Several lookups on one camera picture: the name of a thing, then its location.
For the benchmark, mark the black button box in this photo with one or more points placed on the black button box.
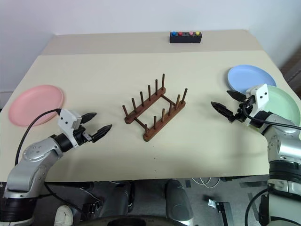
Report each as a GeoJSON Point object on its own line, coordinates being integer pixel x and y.
{"type": "Point", "coordinates": [185, 39]}

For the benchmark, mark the dark round rim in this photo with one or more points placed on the dark round rim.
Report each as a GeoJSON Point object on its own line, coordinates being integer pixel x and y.
{"type": "Point", "coordinates": [131, 220]}

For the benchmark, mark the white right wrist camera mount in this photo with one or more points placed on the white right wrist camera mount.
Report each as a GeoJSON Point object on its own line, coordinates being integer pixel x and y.
{"type": "Point", "coordinates": [261, 94]}

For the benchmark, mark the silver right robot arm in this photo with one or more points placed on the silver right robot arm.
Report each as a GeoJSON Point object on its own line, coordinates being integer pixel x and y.
{"type": "Point", "coordinates": [282, 146]}

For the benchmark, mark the black metal floor bracket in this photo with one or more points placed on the black metal floor bracket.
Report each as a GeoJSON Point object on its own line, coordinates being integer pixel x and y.
{"type": "Point", "coordinates": [222, 209]}

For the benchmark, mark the blue plastic plate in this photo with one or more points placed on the blue plastic plate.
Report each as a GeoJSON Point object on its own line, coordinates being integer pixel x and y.
{"type": "Point", "coordinates": [249, 75]}

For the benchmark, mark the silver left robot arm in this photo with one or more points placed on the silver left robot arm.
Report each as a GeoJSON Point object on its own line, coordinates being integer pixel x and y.
{"type": "Point", "coordinates": [35, 153]}

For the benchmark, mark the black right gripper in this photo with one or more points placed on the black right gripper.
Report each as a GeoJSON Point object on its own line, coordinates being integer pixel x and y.
{"type": "Point", "coordinates": [249, 102]}

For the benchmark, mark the dark grey rounded shape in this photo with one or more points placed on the dark grey rounded shape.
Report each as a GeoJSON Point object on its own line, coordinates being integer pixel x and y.
{"type": "Point", "coordinates": [120, 197]}
{"type": "Point", "coordinates": [178, 200]}

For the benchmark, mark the wooden dish rack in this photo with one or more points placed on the wooden dish rack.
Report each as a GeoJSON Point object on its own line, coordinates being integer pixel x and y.
{"type": "Point", "coordinates": [174, 112]}

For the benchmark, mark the pink plastic plate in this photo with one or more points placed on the pink plastic plate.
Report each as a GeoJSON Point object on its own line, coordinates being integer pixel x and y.
{"type": "Point", "coordinates": [35, 103]}

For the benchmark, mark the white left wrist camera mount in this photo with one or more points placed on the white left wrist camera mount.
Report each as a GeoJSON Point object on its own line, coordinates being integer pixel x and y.
{"type": "Point", "coordinates": [65, 117]}

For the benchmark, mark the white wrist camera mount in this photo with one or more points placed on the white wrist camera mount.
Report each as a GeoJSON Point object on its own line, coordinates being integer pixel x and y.
{"type": "Point", "coordinates": [65, 117]}
{"type": "Point", "coordinates": [261, 94]}

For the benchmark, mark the green plastic plate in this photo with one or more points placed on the green plastic plate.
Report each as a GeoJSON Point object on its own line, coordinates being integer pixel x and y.
{"type": "Point", "coordinates": [282, 103]}

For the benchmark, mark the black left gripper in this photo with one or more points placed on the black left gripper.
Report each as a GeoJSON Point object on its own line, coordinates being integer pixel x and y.
{"type": "Point", "coordinates": [81, 136]}

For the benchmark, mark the white shoe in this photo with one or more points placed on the white shoe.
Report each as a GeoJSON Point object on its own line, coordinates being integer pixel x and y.
{"type": "Point", "coordinates": [63, 215]}

